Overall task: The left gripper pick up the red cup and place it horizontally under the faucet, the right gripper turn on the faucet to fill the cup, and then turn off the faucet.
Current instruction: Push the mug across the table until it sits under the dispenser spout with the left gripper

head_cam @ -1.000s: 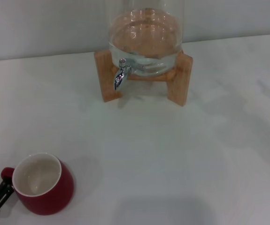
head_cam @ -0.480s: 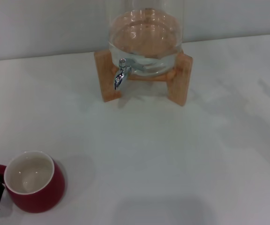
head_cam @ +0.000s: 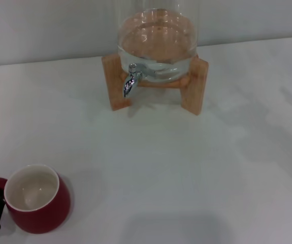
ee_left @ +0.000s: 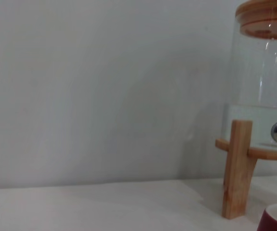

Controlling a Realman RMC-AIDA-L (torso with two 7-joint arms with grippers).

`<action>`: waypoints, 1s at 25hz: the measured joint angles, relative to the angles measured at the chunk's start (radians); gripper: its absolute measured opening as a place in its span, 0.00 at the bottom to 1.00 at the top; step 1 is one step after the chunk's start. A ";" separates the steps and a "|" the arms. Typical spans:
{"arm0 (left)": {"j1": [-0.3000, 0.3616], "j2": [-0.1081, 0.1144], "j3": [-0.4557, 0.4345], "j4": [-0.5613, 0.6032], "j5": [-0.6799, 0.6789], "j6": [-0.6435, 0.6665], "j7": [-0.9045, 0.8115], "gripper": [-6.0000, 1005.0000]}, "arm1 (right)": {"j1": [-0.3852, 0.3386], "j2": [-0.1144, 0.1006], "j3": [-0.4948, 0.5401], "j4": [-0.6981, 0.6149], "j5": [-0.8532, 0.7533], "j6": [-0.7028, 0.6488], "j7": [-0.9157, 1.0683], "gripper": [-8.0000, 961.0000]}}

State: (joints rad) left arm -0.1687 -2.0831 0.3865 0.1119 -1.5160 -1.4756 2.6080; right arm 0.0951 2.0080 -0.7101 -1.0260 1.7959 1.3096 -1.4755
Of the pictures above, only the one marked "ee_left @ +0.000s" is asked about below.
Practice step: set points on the glass water dispenser jar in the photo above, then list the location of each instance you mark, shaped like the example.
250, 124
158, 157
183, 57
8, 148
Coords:
256, 79

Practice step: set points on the wooden dispenser stand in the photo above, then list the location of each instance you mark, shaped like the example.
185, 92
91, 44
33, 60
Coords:
237, 168

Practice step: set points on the red ceramic cup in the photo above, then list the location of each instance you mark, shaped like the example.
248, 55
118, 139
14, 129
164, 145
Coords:
276, 220

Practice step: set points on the round wooden jar lid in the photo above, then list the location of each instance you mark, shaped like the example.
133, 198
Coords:
266, 16

